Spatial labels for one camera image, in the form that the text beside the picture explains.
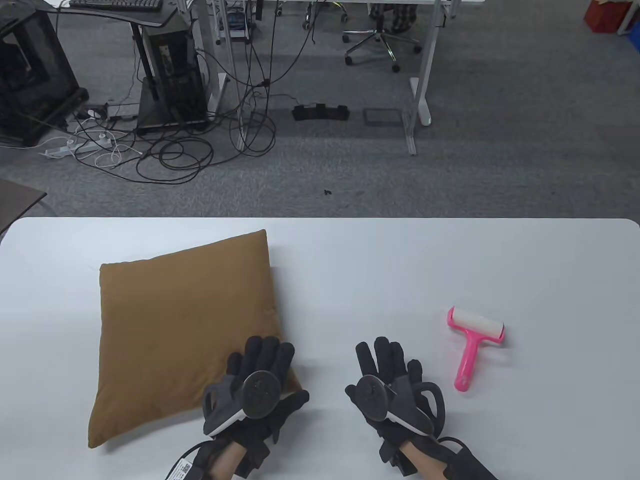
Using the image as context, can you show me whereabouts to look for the person's right hand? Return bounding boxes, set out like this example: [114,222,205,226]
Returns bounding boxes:
[345,336,446,451]

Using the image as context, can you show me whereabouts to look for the person's left hand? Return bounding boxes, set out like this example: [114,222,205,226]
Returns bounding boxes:
[202,336,311,449]

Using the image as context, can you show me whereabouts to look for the pink lint roller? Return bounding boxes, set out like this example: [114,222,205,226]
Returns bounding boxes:
[446,306,506,393]

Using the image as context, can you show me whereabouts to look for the brown pillow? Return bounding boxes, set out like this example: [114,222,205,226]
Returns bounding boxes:
[88,229,303,449]

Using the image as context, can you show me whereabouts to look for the person's left forearm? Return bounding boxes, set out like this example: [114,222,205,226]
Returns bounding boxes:
[209,442,249,480]

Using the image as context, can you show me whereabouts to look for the person's right forearm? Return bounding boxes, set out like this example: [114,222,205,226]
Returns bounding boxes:
[400,442,453,480]

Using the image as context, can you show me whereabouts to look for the black and white controller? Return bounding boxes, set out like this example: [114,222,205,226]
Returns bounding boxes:
[355,372,446,441]
[202,370,283,437]

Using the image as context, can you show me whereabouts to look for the grey floor hatch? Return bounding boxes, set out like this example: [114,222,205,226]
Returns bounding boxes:
[363,107,404,127]

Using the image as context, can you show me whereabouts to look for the black floor pedal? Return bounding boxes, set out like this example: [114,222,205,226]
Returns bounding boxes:
[292,103,351,122]

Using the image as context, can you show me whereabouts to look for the white desk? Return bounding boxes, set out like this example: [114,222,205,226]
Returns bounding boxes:
[210,0,486,156]

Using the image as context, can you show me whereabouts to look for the white desk leg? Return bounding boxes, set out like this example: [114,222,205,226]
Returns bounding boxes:
[189,0,229,115]

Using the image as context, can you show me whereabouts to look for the white power strip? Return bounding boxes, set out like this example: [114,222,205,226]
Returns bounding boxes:
[42,134,115,160]

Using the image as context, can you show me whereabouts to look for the black computer tower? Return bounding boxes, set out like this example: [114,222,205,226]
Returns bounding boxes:
[142,25,210,126]

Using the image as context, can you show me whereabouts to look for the dark brown table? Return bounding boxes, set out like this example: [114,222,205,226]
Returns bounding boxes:
[0,179,48,236]

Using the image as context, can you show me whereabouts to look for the chrome base office chair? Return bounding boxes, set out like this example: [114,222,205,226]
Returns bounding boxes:
[342,15,423,73]

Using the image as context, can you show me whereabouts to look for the grey device rack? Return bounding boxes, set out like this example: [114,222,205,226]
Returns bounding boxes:
[216,0,251,45]

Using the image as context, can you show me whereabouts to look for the chrome chair base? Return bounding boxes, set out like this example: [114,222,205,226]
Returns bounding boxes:
[301,0,349,30]

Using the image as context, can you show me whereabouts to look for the black keyboard stand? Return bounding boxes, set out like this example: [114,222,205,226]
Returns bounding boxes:
[47,0,211,135]

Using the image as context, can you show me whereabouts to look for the black glass computer case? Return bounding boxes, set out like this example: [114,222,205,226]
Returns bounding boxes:
[0,7,90,147]

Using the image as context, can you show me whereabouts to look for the black keyboard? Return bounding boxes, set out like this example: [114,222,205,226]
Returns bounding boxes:
[69,0,164,12]

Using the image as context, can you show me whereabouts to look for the red box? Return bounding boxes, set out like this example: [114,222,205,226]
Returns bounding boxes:
[584,0,633,35]

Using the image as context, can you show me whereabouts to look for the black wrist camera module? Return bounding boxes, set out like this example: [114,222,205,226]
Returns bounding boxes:
[440,436,501,480]
[166,440,216,480]

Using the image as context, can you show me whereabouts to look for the white cable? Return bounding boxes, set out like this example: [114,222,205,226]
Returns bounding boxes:
[75,125,143,169]

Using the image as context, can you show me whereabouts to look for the tangle of black cables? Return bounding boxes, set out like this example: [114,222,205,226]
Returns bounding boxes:
[50,0,346,186]

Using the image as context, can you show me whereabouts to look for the white rack post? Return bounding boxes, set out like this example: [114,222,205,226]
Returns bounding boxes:
[616,0,640,37]

